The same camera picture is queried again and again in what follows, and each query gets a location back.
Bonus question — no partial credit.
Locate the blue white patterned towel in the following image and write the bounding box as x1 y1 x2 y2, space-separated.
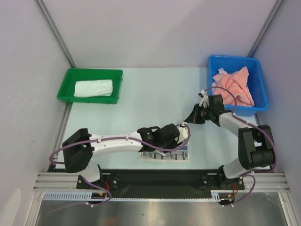
140 145 189 163

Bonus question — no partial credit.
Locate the white terry towel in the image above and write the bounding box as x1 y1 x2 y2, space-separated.
74 80 113 97

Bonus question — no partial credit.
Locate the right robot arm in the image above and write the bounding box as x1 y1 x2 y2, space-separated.
185 94 277 189

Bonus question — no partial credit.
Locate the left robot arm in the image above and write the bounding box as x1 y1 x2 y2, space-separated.
63 123 189 188

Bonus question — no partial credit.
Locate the pink towel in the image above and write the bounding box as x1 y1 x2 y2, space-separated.
212 66 254 107

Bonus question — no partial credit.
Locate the blue plastic bin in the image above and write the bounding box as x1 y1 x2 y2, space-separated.
207 55 269 116

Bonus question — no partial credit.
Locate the green plastic tray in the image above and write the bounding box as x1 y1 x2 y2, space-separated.
57 68 123 104

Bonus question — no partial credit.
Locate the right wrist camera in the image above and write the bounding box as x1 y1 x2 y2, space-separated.
198 90 208 108

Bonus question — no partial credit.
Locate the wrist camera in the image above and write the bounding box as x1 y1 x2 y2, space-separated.
176 122 191 144
198 90 208 108

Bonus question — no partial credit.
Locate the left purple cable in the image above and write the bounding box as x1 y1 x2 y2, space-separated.
46 122 191 213

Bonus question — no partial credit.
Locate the purple cable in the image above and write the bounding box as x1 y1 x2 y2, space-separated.
46 122 191 213
198 86 280 208

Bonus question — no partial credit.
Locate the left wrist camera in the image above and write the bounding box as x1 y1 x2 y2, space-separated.
176 122 191 144

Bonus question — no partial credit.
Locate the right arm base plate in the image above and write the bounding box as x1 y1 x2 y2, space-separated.
201 173 245 191

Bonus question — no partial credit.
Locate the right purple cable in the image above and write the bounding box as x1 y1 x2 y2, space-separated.
198 86 280 208

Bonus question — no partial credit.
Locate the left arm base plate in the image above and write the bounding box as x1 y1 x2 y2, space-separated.
76 173 119 191

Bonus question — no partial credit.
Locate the grey cable duct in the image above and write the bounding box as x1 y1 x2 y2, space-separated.
43 188 233 202

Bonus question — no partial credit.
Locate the aluminium front rail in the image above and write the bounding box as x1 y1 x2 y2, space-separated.
33 170 290 192

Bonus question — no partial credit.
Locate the right aluminium corner post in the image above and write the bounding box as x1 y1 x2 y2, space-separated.
247 0 285 57

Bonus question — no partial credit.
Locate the aluminium corner post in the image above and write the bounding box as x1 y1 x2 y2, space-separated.
34 0 76 68
247 0 285 57

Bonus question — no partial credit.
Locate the left aluminium corner post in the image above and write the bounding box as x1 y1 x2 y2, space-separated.
34 0 76 68

